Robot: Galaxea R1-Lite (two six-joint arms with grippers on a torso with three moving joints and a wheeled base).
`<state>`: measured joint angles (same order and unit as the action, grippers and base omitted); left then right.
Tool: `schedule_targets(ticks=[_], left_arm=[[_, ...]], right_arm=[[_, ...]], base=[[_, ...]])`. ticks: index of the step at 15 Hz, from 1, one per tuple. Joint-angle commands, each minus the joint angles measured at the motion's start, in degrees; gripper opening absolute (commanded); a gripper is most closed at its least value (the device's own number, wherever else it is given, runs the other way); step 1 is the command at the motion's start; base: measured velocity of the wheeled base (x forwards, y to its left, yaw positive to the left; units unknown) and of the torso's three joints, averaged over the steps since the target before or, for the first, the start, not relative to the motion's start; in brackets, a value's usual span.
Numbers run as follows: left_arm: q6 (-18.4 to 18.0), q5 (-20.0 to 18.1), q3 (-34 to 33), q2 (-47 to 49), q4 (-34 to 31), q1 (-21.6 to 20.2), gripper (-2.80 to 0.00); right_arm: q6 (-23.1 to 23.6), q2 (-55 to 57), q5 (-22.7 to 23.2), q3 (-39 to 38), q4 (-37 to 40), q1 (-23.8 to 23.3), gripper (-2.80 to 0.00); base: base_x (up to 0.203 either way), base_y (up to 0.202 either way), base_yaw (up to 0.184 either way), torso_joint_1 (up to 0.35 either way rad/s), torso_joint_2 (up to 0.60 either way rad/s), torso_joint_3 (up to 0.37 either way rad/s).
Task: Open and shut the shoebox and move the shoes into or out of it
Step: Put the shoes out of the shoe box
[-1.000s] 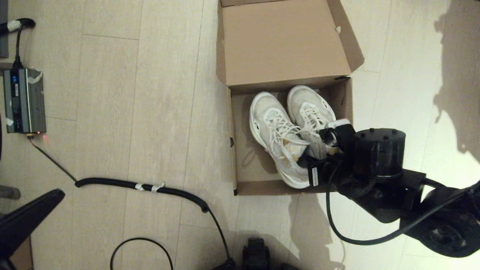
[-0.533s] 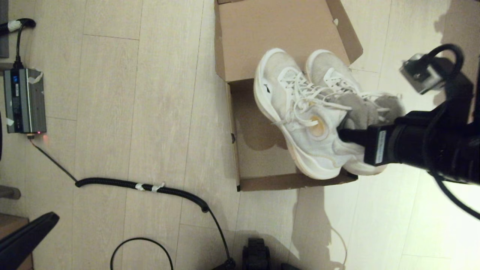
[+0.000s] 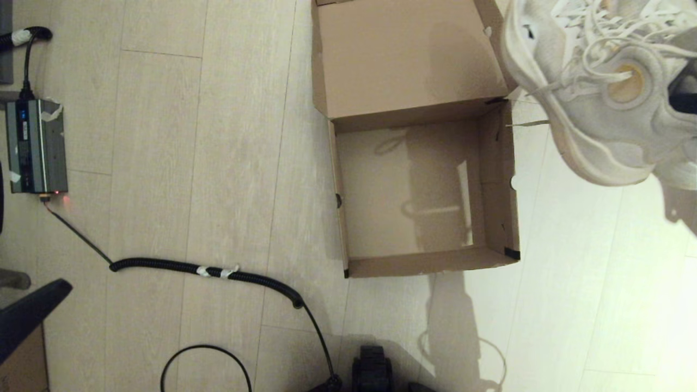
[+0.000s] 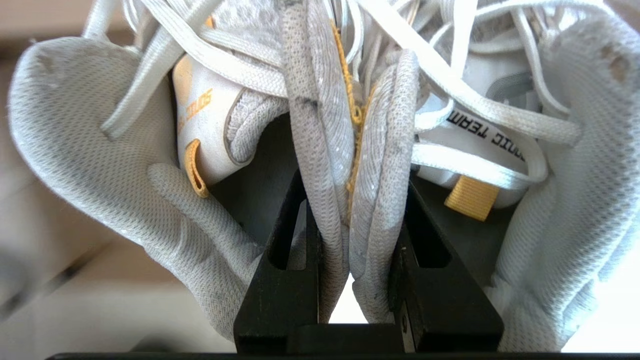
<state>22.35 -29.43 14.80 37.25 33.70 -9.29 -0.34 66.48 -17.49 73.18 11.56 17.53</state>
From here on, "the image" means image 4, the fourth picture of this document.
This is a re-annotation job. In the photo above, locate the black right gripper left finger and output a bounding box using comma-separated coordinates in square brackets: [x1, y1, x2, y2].
[233, 170, 322, 354]

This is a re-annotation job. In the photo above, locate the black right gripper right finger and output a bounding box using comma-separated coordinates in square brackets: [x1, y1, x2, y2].
[388, 177, 505, 354]

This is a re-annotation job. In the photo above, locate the white mesh sneaker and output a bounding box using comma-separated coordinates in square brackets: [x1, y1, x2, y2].
[7, 0, 358, 346]
[330, 0, 640, 353]

